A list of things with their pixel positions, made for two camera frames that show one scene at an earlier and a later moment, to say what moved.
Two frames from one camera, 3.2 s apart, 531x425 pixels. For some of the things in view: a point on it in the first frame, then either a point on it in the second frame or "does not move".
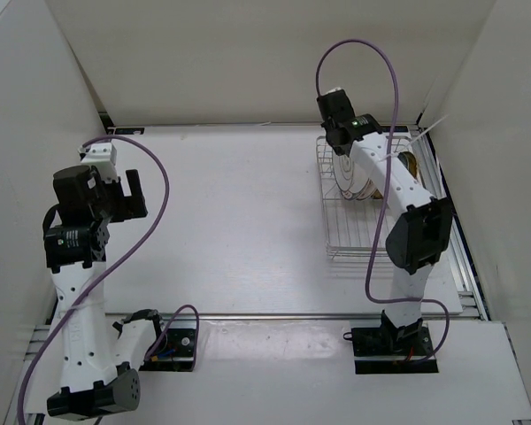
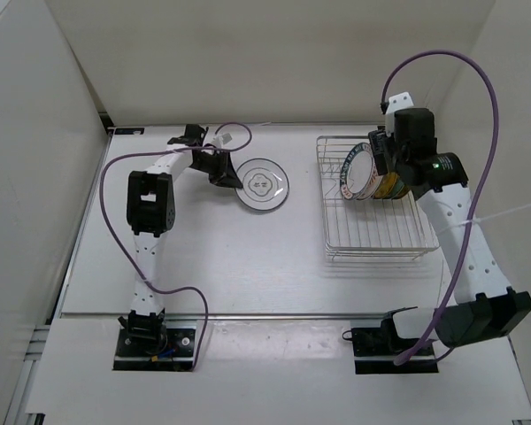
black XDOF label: x=129 y=131 does not move
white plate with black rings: x=351 y=184 to x=265 y=184
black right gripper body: x=338 y=150 to x=387 y=153
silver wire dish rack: x=352 y=227 does not move
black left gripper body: x=118 y=207 to x=210 y=164
